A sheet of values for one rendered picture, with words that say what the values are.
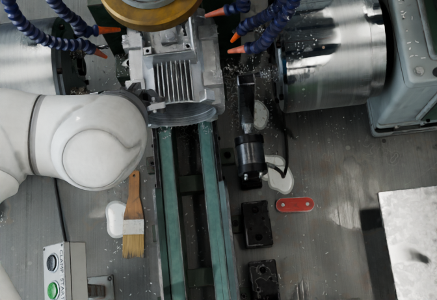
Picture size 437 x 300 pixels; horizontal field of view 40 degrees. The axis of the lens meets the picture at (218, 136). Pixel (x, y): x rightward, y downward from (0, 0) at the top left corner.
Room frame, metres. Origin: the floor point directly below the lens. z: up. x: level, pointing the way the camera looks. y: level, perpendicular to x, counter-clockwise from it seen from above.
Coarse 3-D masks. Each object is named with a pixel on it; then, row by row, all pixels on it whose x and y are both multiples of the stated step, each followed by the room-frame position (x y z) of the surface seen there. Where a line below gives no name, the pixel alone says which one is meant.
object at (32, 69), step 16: (0, 32) 0.57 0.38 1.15; (16, 32) 0.57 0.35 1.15; (48, 32) 0.55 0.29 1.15; (64, 32) 0.57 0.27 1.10; (0, 48) 0.53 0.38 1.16; (16, 48) 0.52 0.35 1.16; (32, 48) 0.52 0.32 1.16; (48, 48) 0.51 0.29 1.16; (0, 64) 0.50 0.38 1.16; (16, 64) 0.49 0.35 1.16; (32, 64) 0.49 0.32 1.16; (48, 64) 0.48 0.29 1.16; (64, 64) 0.50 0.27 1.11; (80, 64) 0.55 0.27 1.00; (0, 80) 0.47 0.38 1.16; (16, 80) 0.46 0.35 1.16; (32, 80) 0.46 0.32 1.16; (48, 80) 0.45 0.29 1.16; (64, 80) 0.46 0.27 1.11; (80, 80) 0.51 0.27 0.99
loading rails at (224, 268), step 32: (160, 160) 0.33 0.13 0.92; (224, 160) 0.32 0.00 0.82; (160, 192) 0.25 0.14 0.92; (192, 192) 0.26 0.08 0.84; (224, 192) 0.23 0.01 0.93; (160, 224) 0.19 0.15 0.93; (224, 224) 0.16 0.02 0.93; (160, 256) 0.12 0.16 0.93; (224, 256) 0.10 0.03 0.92; (160, 288) 0.06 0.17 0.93; (224, 288) 0.03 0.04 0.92
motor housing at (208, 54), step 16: (128, 32) 0.57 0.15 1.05; (208, 48) 0.50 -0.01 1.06; (144, 64) 0.49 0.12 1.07; (176, 64) 0.46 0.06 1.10; (192, 64) 0.46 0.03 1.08; (208, 64) 0.47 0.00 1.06; (144, 80) 0.45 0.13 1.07; (160, 80) 0.44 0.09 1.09; (176, 80) 0.43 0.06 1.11; (192, 80) 0.43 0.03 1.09; (176, 96) 0.40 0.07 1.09; (192, 96) 0.39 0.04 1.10; (176, 112) 0.42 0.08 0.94; (192, 112) 0.41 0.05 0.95; (208, 112) 0.40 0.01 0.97
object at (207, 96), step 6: (198, 12) 0.57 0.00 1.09; (204, 12) 0.57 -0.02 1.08; (198, 18) 0.56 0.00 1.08; (204, 18) 0.56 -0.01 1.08; (204, 90) 0.40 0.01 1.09; (210, 90) 0.40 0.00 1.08; (204, 96) 0.39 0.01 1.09; (210, 96) 0.39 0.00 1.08; (204, 102) 0.39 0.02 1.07; (210, 102) 0.38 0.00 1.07; (210, 120) 0.38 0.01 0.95; (150, 126) 0.39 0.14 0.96; (156, 126) 0.39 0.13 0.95
